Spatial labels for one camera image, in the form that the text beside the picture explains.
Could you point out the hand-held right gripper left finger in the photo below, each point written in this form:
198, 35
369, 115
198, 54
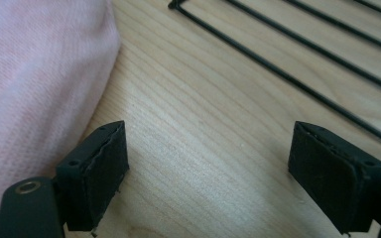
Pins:
94, 178

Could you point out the pink knit hat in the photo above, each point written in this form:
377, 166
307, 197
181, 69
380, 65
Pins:
36, 92

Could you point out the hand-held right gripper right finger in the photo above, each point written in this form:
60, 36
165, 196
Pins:
330, 185

